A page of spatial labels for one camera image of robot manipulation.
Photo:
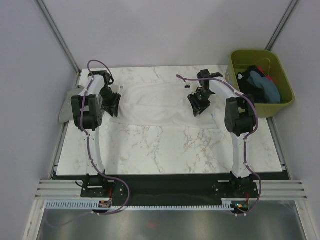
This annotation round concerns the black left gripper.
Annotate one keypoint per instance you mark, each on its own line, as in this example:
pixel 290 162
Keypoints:
pixel 114 105

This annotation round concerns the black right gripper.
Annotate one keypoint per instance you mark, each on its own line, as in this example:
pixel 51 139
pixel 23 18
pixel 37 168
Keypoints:
pixel 197 105

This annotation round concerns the white t-shirt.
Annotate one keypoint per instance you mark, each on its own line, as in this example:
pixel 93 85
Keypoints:
pixel 161 105

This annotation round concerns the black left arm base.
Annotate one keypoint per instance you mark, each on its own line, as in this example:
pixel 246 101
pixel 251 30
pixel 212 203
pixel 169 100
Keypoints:
pixel 96 186

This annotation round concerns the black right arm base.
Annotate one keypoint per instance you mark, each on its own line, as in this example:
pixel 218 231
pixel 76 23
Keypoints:
pixel 236 187

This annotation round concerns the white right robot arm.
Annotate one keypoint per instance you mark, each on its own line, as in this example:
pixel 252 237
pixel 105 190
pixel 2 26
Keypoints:
pixel 240 117

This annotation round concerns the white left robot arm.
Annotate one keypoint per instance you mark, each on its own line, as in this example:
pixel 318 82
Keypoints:
pixel 88 108

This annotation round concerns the grey folded t-shirt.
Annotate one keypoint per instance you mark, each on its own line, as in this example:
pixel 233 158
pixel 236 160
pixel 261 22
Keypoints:
pixel 66 113

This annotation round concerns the dark clothes pile in bin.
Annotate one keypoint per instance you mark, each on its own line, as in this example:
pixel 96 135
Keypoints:
pixel 254 82

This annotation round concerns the olive green plastic bin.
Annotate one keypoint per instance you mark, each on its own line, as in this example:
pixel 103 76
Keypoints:
pixel 240 60

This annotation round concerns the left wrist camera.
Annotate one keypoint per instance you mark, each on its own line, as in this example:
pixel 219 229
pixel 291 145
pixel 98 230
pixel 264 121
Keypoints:
pixel 119 89

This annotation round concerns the white slotted cable duct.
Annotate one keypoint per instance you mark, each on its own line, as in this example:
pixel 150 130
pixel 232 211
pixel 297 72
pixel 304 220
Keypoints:
pixel 98 205

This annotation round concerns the aluminium front frame rail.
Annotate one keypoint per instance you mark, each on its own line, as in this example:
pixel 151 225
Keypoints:
pixel 267 189

